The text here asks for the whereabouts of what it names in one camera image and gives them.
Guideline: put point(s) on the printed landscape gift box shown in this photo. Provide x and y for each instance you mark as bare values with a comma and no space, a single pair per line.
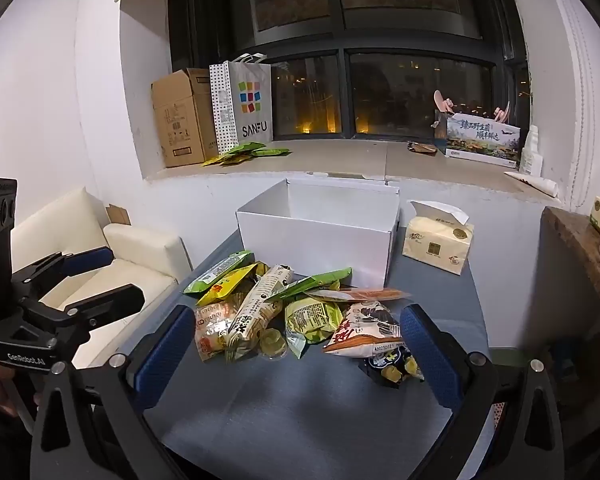
480,142

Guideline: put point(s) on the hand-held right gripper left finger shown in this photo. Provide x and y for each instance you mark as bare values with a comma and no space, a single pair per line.
165,350

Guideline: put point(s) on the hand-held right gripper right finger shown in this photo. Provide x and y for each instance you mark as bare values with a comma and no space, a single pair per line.
430,360

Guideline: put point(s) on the cream tissue pack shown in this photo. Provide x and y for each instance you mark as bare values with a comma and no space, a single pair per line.
437,245

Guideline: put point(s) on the brown wrapper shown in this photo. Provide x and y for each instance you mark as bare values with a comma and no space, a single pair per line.
422,148

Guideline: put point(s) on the orange cake packet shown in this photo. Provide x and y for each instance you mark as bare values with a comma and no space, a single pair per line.
375,294

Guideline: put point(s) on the wooden shelf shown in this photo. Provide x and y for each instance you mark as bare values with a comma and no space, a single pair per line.
580,245

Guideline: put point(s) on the white paper shopping bag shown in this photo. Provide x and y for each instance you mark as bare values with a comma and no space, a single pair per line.
245,105

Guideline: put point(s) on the black yellow snack packet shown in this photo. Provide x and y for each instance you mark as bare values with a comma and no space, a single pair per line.
385,367

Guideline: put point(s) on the pile of green sachets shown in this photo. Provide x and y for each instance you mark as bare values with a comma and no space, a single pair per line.
240,154

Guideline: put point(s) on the dark window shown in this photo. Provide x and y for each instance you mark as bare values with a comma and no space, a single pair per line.
405,20

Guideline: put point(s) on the grey-blue table cover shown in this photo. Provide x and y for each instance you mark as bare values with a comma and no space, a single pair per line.
305,410

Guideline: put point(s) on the white plastic bottle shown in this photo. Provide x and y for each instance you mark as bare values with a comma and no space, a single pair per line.
531,152

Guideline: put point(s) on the white red triangular snack packet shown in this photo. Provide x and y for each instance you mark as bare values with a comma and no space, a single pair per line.
365,327

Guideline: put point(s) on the pink plastic toy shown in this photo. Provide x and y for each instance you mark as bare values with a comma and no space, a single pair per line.
502,112
442,105

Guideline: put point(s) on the small clear jelly cup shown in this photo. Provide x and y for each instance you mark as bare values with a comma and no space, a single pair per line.
273,345

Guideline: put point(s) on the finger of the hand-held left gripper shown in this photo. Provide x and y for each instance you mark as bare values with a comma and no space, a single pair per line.
110,300
87,259

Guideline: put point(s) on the pale green crinkled snack packet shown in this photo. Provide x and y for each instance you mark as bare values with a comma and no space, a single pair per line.
310,322

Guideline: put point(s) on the brown cardboard box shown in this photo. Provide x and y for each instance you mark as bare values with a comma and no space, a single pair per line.
180,120

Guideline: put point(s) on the white tube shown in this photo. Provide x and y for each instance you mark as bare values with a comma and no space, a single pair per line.
532,183

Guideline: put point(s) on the green white snack packet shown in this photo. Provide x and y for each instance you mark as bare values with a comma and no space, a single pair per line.
215,272

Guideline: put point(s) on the white cardboard box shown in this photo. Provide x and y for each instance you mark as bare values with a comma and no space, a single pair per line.
310,240

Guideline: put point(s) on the brown cardboard flap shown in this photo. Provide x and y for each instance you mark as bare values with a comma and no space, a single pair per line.
117,215

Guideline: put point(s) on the long beige snack packet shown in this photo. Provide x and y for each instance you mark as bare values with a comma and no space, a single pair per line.
257,310

